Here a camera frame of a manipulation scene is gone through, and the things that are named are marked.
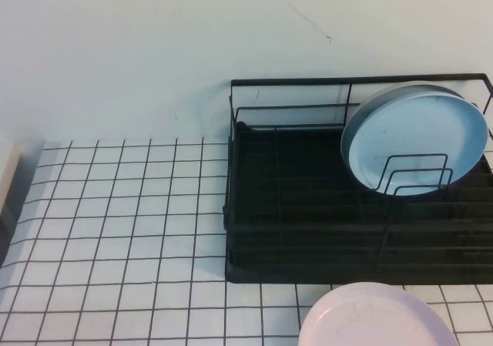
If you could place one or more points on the light blue round plate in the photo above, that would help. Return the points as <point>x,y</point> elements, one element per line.
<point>404,130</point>

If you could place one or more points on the pink round plate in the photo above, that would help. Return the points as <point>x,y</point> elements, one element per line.
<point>366,319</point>

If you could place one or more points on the white grid pattern tablecloth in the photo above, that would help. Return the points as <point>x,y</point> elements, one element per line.
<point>115,226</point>

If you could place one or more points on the black plastic drip tray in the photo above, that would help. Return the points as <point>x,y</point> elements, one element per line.
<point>308,161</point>

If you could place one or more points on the beige wall trim strip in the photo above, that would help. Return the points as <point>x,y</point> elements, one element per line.
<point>9,168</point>

